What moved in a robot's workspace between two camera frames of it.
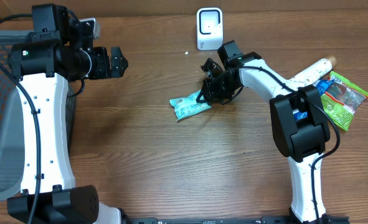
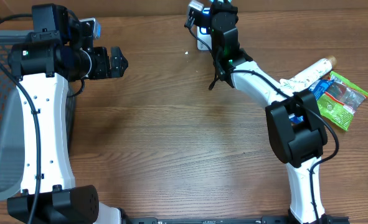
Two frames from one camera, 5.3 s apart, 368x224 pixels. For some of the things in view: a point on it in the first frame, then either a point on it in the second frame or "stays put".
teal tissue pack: (187, 106) -> (221, 2)
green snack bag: (342, 99) stays put
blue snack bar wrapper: (320, 86) stays put
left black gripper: (104, 70) stays put
